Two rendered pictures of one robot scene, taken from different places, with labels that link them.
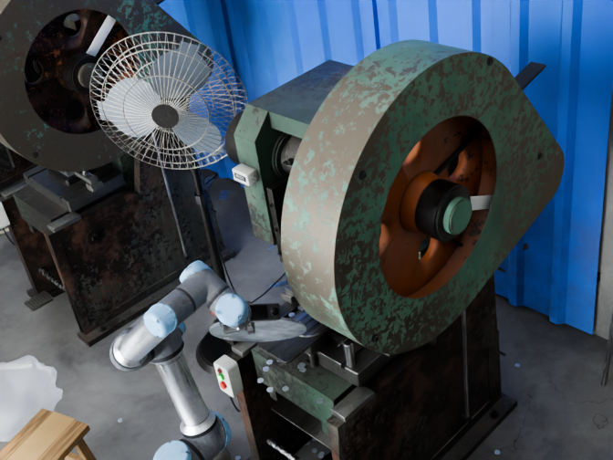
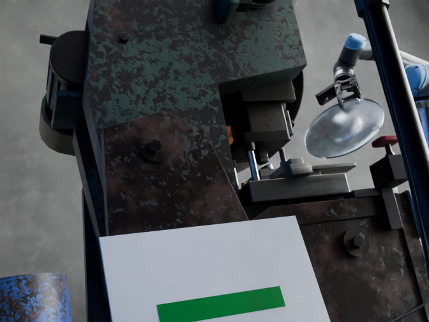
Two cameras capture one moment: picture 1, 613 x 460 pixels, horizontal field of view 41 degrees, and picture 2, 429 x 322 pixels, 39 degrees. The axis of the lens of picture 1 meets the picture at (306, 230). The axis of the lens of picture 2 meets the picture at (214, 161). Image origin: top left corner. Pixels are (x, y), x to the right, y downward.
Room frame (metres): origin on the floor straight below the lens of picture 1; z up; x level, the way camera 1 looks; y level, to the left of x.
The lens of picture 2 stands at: (3.91, 0.41, 0.30)
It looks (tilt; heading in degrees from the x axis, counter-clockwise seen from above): 17 degrees up; 199
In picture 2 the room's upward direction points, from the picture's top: 11 degrees counter-clockwise
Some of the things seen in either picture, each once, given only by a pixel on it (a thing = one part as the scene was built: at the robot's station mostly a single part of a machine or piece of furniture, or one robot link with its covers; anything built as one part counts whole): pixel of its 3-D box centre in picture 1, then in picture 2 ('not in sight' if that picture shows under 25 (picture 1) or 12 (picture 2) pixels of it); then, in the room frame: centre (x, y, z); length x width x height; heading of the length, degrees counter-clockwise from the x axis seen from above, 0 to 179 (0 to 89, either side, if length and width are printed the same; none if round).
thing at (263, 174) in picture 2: not in sight; (265, 182); (2.15, -0.05, 0.76); 0.15 x 0.09 x 0.05; 40
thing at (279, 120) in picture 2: not in sight; (258, 99); (2.13, -0.02, 1.04); 0.17 x 0.15 x 0.30; 130
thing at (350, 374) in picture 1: (338, 328); (269, 208); (2.15, -0.06, 0.68); 0.45 x 0.30 x 0.06; 40
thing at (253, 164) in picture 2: not in sight; (252, 160); (2.26, -0.05, 0.81); 0.02 x 0.02 x 0.14
